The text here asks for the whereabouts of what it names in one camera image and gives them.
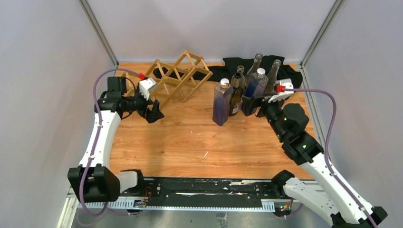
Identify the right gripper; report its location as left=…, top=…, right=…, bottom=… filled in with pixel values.
left=241, top=92, right=286, bottom=140

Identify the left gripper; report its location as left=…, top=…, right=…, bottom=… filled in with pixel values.
left=122, top=87, right=164, bottom=123

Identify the blue square bottle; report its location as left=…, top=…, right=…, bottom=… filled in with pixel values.
left=241, top=68, right=268, bottom=116
left=212, top=78, right=233, bottom=126

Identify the dark brown wine bottle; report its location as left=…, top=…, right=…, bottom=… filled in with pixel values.
left=229, top=72, right=243, bottom=116

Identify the clear bottle pale label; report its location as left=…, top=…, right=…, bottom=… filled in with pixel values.
left=263, top=59, right=281, bottom=95

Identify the small clear bottle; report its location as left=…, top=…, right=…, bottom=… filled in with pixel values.
left=237, top=65, right=245, bottom=79

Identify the clear bottle black gold label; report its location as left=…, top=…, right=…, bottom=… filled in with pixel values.
left=244, top=52, right=263, bottom=88

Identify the wooden wine rack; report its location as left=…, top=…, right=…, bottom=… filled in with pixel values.
left=121, top=50, right=214, bottom=109

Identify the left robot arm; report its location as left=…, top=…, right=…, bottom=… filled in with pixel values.
left=67, top=77, right=164, bottom=203

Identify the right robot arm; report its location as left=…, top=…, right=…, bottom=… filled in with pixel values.
left=242, top=97, right=388, bottom=228

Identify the black cloth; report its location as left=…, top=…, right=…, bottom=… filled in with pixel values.
left=153, top=55, right=304, bottom=89

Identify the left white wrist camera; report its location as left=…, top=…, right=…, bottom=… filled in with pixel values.
left=139, top=78, right=157, bottom=100

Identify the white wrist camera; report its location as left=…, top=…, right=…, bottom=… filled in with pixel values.
left=139, top=78, right=157, bottom=100
left=268, top=78, right=294, bottom=103

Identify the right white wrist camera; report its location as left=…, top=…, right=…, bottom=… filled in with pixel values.
left=268, top=78, right=294, bottom=103

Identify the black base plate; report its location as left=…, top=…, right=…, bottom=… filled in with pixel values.
left=120, top=177, right=296, bottom=211

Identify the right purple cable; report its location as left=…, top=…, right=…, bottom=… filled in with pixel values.
left=276, top=85, right=378, bottom=228

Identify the aluminium rail frame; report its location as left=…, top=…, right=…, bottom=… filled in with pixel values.
left=57, top=176, right=363, bottom=228

